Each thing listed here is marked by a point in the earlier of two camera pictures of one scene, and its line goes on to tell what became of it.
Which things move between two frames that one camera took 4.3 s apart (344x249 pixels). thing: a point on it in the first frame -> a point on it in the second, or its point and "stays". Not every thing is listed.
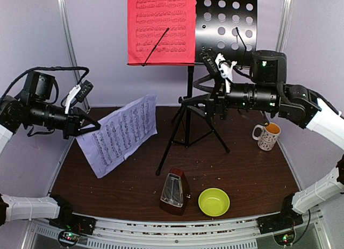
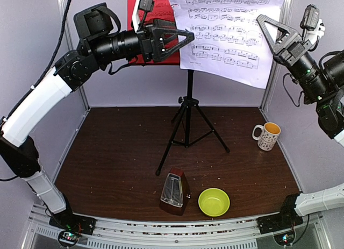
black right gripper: (219, 96) -> (287, 47)
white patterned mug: (266, 135) stays
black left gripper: (72, 122) -> (152, 45)
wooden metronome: (176, 192) stays
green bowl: (214, 201) stays
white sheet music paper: (119, 133) -> (229, 41)
